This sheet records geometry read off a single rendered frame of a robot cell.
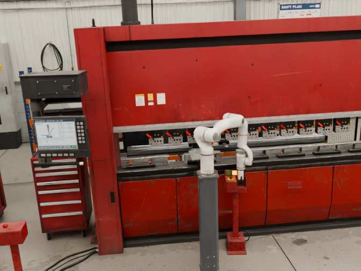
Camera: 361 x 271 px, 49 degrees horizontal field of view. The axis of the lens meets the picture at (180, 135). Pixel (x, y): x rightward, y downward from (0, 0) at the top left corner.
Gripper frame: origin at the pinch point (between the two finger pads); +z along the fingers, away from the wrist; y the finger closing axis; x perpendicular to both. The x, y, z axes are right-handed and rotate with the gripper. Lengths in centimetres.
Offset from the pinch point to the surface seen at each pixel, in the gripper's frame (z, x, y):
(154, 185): 5, -88, -7
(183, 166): -12, -57, -16
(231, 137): -36.0, -6.5, -31.3
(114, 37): -144, -118, -25
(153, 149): -19, -91, -47
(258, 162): -10.9, 21.2, -22.1
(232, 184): -1.8, -8.4, 6.1
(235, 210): 30.1, -5.9, 3.5
